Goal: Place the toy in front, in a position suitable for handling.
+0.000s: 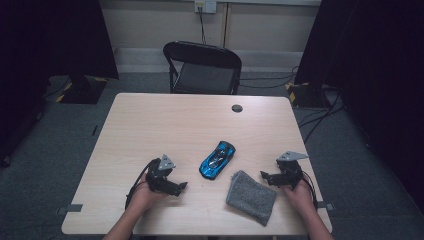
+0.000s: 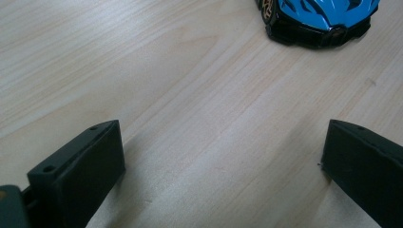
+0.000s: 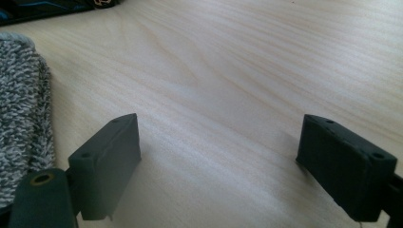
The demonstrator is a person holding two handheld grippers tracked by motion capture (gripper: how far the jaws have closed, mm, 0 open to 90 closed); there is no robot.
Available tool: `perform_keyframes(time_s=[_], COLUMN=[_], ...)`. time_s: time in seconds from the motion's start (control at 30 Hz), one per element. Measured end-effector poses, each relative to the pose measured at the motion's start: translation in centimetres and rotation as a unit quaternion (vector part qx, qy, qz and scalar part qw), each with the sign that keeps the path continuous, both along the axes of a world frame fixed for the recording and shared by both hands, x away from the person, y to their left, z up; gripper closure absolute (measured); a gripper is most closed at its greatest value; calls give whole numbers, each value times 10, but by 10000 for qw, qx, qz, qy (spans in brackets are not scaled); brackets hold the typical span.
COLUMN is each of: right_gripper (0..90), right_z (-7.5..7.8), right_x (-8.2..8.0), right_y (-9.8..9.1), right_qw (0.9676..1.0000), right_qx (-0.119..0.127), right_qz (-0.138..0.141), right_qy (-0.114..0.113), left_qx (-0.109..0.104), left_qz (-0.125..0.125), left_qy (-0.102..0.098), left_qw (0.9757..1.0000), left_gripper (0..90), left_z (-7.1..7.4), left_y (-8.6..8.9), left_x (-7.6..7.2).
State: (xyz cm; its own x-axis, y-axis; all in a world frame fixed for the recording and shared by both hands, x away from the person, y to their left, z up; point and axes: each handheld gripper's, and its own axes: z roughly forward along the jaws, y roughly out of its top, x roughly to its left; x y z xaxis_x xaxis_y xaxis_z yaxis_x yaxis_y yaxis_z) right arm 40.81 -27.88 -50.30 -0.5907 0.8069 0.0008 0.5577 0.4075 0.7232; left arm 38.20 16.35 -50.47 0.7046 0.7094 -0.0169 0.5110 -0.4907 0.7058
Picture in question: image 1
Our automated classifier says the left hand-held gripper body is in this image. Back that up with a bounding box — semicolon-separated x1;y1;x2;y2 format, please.
145;154;177;195

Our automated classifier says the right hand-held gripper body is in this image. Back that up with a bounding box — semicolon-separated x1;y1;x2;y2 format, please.
275;150;309;191

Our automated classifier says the grey terry cloth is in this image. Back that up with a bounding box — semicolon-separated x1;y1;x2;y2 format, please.
225;169;278;227

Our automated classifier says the blue toy car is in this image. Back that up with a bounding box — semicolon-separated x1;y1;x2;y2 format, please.
198;140;237;181

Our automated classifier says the person's left hand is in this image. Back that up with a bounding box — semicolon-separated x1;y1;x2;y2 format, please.
128;174;168;213

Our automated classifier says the person's right hand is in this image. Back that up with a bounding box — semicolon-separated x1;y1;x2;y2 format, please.
282;179;316;213

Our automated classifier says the grey tape strip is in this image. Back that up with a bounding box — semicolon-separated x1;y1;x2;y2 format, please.
316;200;335;212
56;203;84;216

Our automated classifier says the black stand base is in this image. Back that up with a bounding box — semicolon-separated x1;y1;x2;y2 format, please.
55;75;108;105
285;81;331;108

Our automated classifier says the black folding chair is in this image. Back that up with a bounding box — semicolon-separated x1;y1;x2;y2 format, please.
162;40;243;95

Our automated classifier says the black curtain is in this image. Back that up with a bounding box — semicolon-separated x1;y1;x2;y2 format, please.
0;0;120;168
294;0;424;214

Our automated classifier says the left hand-held gripper cable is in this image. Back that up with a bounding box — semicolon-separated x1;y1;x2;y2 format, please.
124;157;162;211

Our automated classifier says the hand-held gripper cable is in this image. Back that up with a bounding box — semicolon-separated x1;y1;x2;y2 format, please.
124;157;162;211
299;169;320;211

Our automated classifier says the right hand-held gripper cable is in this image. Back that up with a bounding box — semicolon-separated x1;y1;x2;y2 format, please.
299;169;320;211

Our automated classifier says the black floor cable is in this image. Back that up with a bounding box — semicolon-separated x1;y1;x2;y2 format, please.
239;65;300;82
239;79;294;90
297;93;346;145

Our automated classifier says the beige wall conduit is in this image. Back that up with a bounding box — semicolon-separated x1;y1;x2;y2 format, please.
222;2;232;48

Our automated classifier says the black socket cable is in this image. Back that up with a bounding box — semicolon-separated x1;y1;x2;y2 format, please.
198;6;207;45

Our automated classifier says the white wall socket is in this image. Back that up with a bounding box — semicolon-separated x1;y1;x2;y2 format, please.
194;0;218;14

